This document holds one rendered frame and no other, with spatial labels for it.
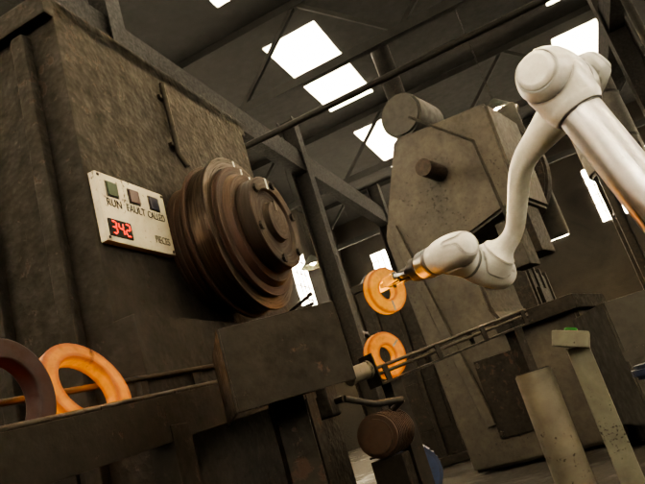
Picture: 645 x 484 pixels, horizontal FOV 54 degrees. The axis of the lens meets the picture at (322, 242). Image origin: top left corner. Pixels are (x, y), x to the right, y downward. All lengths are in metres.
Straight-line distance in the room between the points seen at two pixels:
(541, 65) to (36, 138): 1.18
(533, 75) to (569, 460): 1.21
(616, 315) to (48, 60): 2.81
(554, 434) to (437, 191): 2.62
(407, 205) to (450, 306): 0.78
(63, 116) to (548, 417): 1.65
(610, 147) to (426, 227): 3.10
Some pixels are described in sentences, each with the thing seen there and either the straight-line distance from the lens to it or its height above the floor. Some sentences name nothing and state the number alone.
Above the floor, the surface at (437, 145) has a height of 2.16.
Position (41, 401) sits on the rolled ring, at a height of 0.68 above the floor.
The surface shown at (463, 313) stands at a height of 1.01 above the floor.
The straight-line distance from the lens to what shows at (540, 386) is 2.18.
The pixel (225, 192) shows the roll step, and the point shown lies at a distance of 1.75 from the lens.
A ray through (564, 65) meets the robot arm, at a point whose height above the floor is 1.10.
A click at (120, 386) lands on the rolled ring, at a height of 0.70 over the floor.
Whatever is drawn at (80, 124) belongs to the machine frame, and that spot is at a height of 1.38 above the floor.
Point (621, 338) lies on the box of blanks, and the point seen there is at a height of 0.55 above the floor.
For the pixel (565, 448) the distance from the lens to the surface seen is 2.20.
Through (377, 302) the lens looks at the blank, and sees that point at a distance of 2.07.
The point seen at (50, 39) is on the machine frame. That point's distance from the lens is 1.83.
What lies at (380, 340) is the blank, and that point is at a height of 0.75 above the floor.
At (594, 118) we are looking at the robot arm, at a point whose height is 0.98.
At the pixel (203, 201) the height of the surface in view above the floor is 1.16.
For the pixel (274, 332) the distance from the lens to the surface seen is 1.07.
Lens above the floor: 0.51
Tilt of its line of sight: 17 degrees up
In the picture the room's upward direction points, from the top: 17 degrees counter-clockwise
